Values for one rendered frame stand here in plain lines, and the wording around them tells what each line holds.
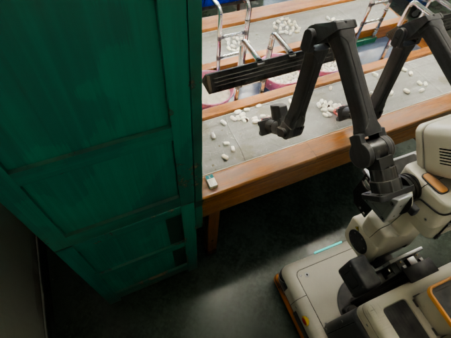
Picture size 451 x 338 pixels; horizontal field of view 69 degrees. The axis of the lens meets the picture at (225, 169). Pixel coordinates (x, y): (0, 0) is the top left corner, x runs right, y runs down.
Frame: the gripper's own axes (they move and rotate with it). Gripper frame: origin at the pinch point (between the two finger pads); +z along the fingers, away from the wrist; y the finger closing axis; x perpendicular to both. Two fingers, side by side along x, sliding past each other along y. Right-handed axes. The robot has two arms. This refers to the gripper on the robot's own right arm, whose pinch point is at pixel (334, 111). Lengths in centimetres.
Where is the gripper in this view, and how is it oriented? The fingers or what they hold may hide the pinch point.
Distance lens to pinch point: 182.0
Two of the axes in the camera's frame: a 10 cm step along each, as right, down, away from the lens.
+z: -3.5, -2.2, 9.1
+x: 2.3, 9.2, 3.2
